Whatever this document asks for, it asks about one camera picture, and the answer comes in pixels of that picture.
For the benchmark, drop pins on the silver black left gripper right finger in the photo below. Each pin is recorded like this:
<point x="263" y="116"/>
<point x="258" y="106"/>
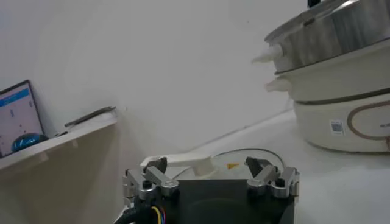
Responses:
<point x="268" y="181"/>

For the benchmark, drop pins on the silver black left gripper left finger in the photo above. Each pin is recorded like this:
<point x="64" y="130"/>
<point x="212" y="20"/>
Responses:
<point x="149" y="184"/>

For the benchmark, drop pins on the steel steamer basket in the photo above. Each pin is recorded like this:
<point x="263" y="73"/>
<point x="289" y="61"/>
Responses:
<point x="329" y="36"/>

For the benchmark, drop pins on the white electric cooker pot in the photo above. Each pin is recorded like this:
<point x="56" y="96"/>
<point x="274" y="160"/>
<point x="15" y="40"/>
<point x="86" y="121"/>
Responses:
<point x="323" y="121"/>

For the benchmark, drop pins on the black flat hard drive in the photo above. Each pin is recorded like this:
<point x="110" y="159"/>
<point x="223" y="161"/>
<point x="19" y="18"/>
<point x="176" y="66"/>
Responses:
<point x="91" y="115"/>

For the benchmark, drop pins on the white side table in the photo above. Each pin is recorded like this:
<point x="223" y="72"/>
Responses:
<point x="61" y="143"/>

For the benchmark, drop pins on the small black dongle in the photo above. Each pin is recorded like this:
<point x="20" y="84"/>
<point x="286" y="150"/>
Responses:
<point x="61" y="133"/>

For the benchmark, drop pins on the blue computer mouse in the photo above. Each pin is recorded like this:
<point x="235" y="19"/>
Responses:
<point x="27" y="142"/>

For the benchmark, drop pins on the black laptop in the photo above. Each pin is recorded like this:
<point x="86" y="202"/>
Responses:
<point x="18" y="118"/>

